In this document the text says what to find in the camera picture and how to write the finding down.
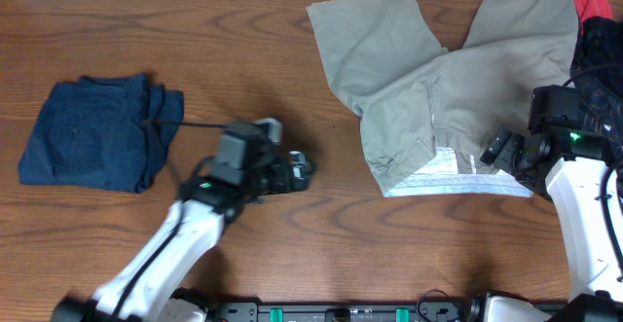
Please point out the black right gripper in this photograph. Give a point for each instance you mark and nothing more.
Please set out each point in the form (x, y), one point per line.
(499, 152)

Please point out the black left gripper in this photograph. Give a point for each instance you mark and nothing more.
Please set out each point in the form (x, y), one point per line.
(285, 175)

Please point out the khaki green shorts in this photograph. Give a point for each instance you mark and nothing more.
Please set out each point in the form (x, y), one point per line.
(413, 96)

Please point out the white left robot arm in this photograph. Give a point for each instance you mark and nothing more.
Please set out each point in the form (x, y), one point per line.
(192, 227)

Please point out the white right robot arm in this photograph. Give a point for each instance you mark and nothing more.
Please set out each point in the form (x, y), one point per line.
(574, 170)

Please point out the black patterned garment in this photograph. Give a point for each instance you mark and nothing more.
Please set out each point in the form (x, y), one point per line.
(598, 54)

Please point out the red cloth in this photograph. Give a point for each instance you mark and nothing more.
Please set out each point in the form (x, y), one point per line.
(587, 9)

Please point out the folded dark blue shorts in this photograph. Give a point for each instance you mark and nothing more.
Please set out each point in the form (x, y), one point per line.
(106, 134)

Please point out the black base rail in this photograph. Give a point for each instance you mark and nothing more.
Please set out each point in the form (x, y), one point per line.
(433, 306)

